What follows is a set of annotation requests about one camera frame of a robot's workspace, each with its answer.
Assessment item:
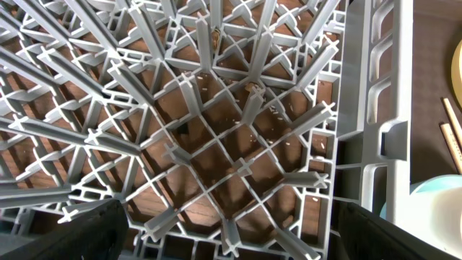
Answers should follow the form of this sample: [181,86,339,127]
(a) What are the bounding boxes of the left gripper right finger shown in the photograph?
[334,201,458,260]

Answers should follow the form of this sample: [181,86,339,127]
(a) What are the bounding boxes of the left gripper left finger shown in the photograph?
[1,199,128,260]

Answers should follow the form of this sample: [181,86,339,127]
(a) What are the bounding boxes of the white plastic cup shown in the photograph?
[400,187,461,259]

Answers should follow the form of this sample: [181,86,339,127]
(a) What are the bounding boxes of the light blue saucer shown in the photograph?
[398,175,461,229]

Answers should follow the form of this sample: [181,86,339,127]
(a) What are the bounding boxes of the grey plastic dishwasher rack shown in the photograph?
[1,0,413,259]

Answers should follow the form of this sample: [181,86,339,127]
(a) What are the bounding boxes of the wooden chopstick left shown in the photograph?
[440,123,461,174]

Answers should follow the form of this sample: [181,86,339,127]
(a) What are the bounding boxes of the wooden chopstick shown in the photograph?
[443,97,461,146]
[440,123,461,174]

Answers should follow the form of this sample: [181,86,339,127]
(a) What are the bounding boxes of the wooden chopstick right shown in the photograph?
[443,97,461,146]

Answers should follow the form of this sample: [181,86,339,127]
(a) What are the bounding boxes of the yellow round plate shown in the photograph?
[451,45,462,106]

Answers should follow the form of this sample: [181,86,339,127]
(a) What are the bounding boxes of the brown plastic serving tray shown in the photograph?
[411,0,461,183]

